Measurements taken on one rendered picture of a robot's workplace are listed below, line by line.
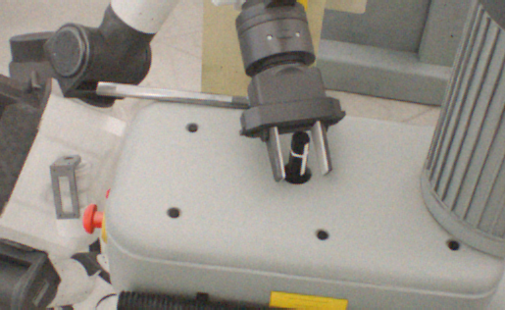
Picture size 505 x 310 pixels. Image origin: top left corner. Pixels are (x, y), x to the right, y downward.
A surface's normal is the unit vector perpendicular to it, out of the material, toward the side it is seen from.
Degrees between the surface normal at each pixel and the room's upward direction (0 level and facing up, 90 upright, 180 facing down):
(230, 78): 90
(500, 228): 90
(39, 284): 84
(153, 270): 90
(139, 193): 0
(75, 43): 61
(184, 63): 0
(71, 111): 29
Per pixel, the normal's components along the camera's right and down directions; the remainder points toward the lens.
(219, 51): -0.10, 0.69
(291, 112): 0.18, -0.27
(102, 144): 0.26, 0.22
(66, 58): -0.62, 0.03
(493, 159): -0.67, 0.49
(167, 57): 0.07, -0.71
